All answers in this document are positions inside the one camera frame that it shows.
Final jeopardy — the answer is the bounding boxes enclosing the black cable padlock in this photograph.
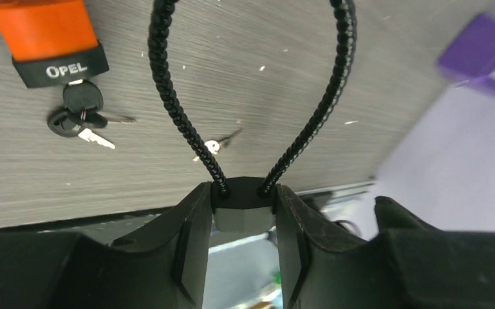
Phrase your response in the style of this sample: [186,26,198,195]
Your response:
[147,1,357,232]

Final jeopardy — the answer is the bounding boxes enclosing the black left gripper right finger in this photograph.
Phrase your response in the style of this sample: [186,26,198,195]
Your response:
[276,186,495,308]

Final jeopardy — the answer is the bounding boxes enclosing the orange black padlock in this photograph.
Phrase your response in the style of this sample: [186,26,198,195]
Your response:
[0,0,109,88]

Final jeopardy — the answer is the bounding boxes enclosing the black headed keys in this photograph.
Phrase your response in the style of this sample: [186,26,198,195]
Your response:
[46,80,137,149]

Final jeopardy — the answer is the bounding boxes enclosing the small silver keys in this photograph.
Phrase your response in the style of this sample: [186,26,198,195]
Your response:
[204,128,243,155]

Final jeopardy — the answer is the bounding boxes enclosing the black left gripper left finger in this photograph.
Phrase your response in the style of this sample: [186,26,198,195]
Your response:
[0,182,212,308]

